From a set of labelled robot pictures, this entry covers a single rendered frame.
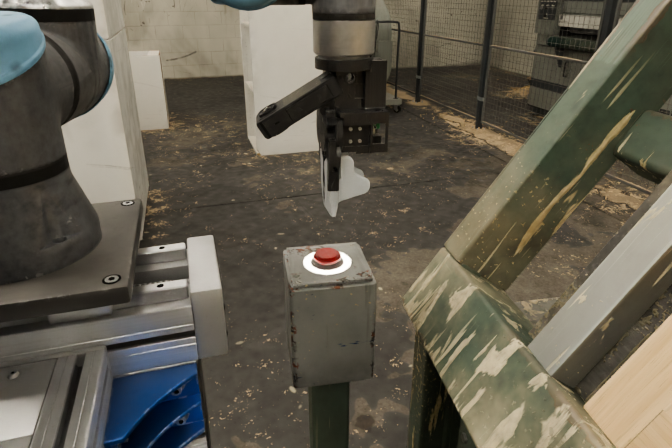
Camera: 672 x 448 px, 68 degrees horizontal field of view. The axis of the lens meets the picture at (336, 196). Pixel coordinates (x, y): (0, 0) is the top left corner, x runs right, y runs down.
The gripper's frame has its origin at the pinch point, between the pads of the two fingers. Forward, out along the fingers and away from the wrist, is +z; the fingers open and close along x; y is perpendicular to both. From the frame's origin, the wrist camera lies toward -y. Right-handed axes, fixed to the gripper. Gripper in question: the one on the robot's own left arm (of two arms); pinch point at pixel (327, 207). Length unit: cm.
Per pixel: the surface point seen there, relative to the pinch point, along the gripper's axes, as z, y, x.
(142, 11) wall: 1, -156, 771
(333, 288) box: 9.2, -0.2, -5.9
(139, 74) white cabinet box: 47, -111, 452
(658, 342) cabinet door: 4.2, 28.1, -28.5
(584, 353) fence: 8.7, 24.1, -24.0
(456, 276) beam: 11.8, 19.0, -2.0
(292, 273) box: 8.6, -5.3, -2.3
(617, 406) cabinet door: 10.2, 23.9, -30.0
